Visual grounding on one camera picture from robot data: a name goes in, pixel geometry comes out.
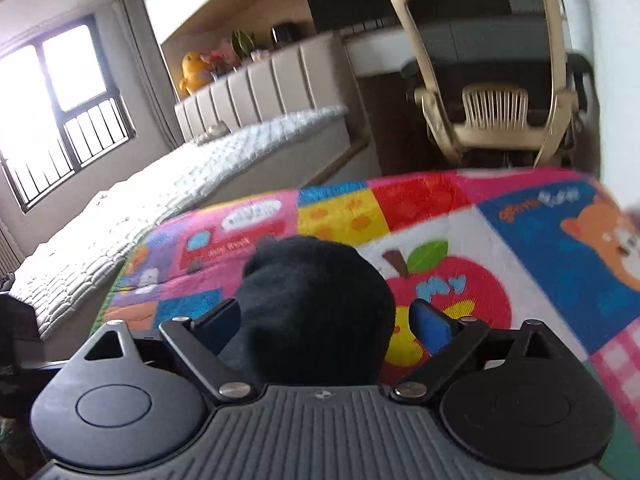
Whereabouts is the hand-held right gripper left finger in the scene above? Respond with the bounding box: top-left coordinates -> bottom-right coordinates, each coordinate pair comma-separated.
84,299 -> 253,403

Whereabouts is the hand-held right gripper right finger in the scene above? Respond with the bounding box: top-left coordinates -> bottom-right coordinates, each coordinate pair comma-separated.
390,299 -> 568,403

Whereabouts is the black knit garment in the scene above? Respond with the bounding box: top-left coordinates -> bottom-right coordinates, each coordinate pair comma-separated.
220,235 -> 397,391

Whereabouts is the person's dark patterned clothing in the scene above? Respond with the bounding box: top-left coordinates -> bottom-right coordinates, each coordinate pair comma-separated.
0,410 -> 32,466

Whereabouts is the colourful cartoon printed blanket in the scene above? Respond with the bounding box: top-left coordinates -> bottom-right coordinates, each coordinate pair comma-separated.
90,167 -> 640,480

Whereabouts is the window with black bars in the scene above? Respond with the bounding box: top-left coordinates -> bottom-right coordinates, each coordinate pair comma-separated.
0,14 -> 137,213

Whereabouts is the yellow plush toy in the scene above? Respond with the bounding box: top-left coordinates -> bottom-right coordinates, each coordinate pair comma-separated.
178,51 -> 213,99

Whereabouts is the grey curtain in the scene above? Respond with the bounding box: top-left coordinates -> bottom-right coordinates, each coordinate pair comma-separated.
111,0 -> 185,150

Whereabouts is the beige mesh office chair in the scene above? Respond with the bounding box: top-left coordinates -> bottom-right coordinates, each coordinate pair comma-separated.
387,0 -> 597,171

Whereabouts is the green potted plant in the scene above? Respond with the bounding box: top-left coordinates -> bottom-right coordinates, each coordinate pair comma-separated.
231,29 -> 257,60

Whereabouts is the black round appliance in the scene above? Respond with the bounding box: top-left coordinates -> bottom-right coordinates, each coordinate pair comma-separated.
271,22 -> 301,50

